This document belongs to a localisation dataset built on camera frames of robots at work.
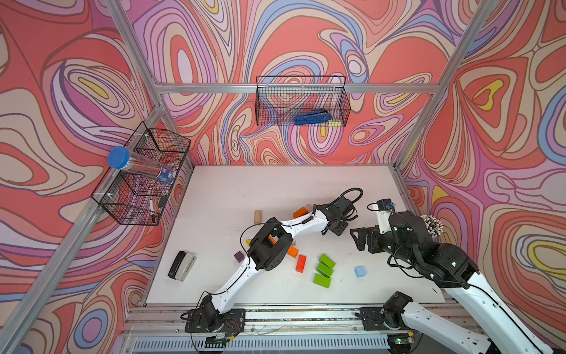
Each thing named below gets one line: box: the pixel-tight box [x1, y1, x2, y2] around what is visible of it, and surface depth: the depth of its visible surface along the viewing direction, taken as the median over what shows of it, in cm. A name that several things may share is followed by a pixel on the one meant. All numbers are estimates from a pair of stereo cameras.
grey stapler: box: [167, 250, 198, 283], surface depth 84 cm
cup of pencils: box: [420, 213, 444, 239], surface depth 78 cm
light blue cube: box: [354, 266, 367, 279], surface depth 85 cm
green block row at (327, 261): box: [318, 253, 337, 270], surface depth 88 cm
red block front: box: [295, 254, 307, 273], surface depth 86 cm
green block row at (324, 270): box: [315, 262, 334, 279], surface depth 85 cm
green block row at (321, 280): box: [312, 272, 332, 289], surface depth 83 cm
